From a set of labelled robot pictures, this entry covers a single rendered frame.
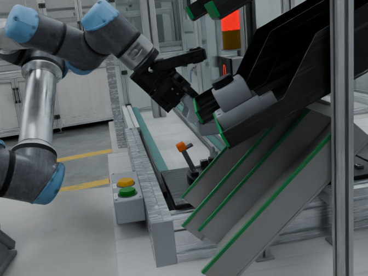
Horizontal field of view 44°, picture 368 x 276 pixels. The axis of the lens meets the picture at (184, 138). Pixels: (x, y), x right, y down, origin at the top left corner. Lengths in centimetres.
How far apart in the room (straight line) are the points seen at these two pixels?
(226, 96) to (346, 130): 16
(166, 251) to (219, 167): 22
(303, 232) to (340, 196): 46
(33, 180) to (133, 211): 26
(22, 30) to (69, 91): 534
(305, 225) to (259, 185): 33
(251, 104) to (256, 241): 18
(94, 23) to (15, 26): 16
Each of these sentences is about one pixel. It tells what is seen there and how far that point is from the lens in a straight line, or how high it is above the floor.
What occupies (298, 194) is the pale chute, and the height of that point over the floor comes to 112.
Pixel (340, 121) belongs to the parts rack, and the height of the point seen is 122.
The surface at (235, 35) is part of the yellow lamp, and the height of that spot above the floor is 129.
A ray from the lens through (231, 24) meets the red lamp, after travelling 123.
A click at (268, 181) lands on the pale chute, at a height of 109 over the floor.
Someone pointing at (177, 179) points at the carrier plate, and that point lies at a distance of 113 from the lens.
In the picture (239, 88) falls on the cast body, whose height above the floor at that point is 126.
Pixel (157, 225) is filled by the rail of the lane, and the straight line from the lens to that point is 94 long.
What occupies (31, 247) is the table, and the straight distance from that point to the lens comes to 118.
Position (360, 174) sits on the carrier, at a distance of 112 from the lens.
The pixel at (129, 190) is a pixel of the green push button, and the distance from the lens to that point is 109.
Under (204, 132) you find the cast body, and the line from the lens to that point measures 105.
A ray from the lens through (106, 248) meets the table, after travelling 109.
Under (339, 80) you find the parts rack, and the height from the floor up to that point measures 127.
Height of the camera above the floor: 135
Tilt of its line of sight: 15 degrees down
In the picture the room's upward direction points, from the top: 6 degrees counter-clockwise
